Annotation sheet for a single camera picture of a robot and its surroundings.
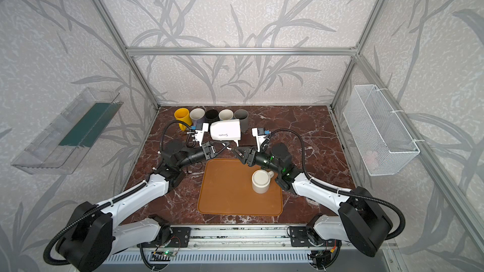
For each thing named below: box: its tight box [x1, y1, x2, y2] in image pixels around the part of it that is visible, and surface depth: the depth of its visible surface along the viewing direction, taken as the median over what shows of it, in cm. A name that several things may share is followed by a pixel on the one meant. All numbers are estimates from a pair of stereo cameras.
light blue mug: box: [218, 108, 234, 121], surface depth 107 cm
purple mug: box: [189, 107, 206, 126], surface depth 108 cm
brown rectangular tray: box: [197, 158, 284, 216], surface depth 86 cm
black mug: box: [204, 108, 219, 121], surface depth 107 cm
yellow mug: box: [173, 107, 193, 131], surface depth 107 cm
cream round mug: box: [252, 169, 275, 194], surface depth 84 cm
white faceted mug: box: [209, 119, 241, 147], surface depth 71 cm
